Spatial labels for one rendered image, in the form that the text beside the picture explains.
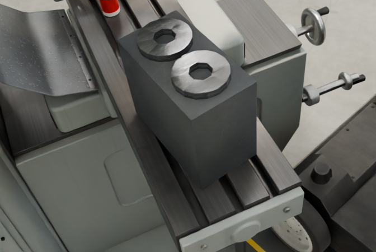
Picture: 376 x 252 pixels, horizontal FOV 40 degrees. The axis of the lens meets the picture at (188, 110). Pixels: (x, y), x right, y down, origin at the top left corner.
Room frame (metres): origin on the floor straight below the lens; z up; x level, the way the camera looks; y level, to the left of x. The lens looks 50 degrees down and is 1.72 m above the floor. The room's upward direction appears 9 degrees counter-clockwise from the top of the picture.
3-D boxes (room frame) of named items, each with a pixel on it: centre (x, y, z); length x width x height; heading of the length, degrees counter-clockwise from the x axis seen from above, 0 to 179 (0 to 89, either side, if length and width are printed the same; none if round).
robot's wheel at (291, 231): (0.62, -0.22, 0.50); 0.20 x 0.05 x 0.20; 35
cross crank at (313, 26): (1.14, -0.37, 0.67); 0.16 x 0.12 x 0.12; 106
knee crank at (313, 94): (1.01, -0.44, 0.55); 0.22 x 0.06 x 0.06; 106
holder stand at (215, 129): (0.59, 0.00, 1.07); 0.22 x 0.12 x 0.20; 28
